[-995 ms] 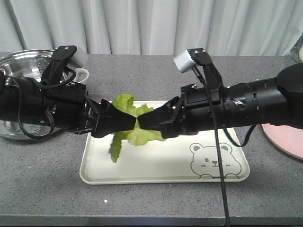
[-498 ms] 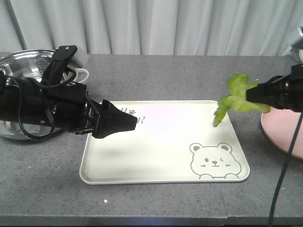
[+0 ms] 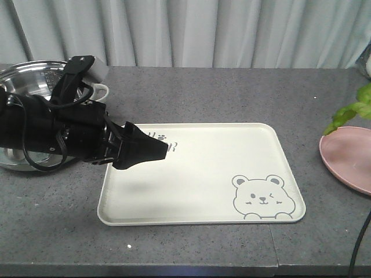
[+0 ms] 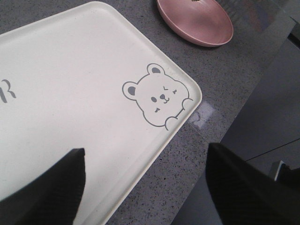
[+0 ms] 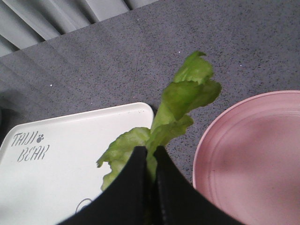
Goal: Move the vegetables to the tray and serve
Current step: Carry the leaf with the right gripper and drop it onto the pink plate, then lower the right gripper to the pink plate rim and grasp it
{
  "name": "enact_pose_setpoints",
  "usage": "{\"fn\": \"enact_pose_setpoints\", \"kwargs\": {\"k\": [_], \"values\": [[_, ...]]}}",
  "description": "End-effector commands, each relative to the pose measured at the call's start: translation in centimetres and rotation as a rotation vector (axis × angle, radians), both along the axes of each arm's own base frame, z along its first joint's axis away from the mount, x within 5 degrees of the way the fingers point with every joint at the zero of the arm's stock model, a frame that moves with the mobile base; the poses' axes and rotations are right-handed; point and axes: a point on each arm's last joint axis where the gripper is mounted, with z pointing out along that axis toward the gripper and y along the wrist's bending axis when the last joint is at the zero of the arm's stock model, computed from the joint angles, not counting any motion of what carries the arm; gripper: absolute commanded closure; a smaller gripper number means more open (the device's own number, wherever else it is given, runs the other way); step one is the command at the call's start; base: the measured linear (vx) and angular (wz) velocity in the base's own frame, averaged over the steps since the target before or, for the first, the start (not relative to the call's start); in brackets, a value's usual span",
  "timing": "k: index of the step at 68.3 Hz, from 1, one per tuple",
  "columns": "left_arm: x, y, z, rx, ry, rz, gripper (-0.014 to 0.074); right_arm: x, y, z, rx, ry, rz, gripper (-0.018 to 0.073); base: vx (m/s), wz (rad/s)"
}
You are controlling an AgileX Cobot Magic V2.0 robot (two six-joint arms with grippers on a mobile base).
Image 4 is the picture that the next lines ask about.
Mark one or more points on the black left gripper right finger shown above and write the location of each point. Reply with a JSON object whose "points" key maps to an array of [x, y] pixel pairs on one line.
{"points": [[243, 195]]}

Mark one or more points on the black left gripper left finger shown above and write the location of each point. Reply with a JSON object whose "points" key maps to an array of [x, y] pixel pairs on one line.
{"points": [[51, 199]]}

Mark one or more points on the cream bear serving tray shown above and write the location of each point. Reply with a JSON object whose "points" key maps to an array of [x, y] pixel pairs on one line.
{"points": [[87, 78]]}

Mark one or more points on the pink round plate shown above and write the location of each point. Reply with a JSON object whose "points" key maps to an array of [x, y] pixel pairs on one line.
{"points": [[201, 22]]}

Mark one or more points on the grey stone countertop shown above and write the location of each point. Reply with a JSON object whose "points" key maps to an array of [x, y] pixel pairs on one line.
{"points": [[226, 75]]}

